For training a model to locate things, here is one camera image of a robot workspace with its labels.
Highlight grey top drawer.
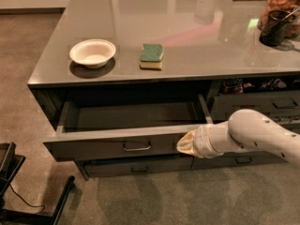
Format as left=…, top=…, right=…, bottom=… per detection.
left=44, top=95, right=213, bottom=161

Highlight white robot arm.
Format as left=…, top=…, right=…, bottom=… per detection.
left=176, top=109, right=300, bottom=166

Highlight grey bottom left drawer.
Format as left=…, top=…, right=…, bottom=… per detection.
left=79, top=154, right=193, bottom=178

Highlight grey bottom right drawer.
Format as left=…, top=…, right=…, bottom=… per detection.
left=191, top=152, right=285, bottom=170

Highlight snack packets in drawer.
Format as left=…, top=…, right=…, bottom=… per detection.
left=220, top=76, right=300, bottom=94

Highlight grey drawer cabinet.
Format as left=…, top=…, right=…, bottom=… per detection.
left=28, top=0, right=300, bottom=178

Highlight grey upper right drawer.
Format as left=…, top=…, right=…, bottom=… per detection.
left=211, top=90, right=300, bottom=115

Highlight green and yellow sponge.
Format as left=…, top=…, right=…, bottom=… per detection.
left=140, top=44, right=164, bottom=69

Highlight white paper bowl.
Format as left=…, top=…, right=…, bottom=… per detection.
left=69, top=39, right=116, bottom=68

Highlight black mesh cup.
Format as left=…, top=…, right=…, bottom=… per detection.
left=259, top=10, right=296, bottom=47

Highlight glass jar of nuts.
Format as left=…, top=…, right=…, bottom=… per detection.
left=258, top=0, right=300, bottom=38

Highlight silver top drawer handle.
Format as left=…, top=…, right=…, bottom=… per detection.
left=123, top=142, right=151, bottom=152

